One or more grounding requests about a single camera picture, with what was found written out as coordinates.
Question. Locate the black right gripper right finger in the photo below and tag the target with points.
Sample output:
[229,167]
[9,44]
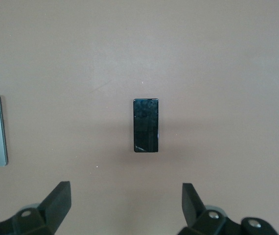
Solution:
[193,210]

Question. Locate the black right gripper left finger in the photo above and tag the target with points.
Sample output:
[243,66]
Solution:
[53,210]

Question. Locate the black smartphone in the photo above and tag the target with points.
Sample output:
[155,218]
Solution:
[145,127]

